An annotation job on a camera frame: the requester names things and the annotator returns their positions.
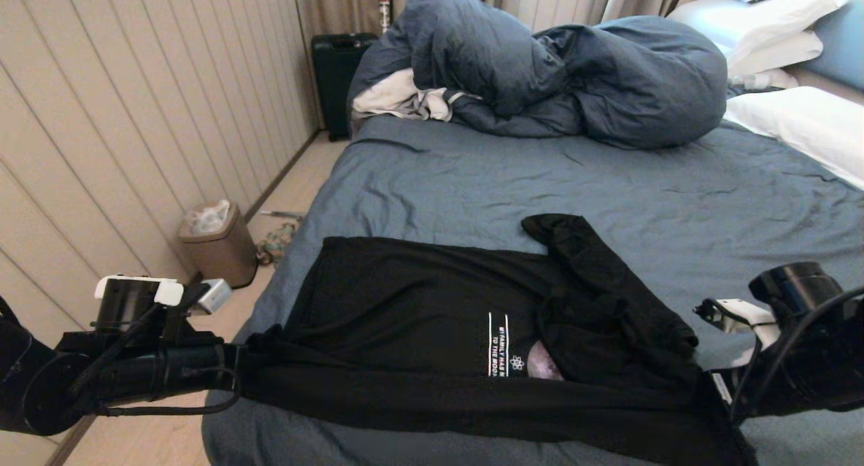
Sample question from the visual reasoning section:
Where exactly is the small white pillow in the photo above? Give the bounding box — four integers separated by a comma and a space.
729, 69, 799, 90

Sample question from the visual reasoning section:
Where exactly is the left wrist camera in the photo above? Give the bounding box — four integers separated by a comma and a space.
182, 278, 233, 318

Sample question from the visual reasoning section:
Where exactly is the bed with blue sheet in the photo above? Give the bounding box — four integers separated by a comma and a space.
201, 115, 864, 466

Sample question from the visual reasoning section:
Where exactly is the teal patterned cloth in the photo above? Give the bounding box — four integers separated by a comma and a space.
256, 221, 300, 267

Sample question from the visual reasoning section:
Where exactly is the clear plastic bin bag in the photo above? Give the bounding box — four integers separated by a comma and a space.
186, 199, 232, 234

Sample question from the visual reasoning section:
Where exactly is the black printed t-shirt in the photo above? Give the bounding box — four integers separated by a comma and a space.
238, 213, 758, 466

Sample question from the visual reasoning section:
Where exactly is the black suitcase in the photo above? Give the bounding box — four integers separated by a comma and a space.
312, 33, 379, 142

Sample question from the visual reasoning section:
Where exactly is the flat white pillow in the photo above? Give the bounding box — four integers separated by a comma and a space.
724, 30, 824, 79

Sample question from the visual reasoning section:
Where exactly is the blue padded headboard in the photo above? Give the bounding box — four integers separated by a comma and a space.
809, 1, 864, 92

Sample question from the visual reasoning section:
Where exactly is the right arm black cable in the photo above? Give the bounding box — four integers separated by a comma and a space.
695, 285, 864, 426

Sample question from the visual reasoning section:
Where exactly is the bronze trash bin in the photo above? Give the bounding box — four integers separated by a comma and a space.
179, 202, 259, 291

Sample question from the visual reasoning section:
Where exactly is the white sheer curtain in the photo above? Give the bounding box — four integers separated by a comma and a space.
516, 0, 616, 34

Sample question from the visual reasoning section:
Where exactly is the large white pillow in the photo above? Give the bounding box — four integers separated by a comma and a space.
667, 0, 848, 61

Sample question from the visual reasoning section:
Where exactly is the long white pillow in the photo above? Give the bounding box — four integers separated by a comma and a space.
724, 86, 864, 191

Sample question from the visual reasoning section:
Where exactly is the crumpled dark blue duvet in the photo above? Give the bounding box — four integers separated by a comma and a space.
348, 0, 728, 150

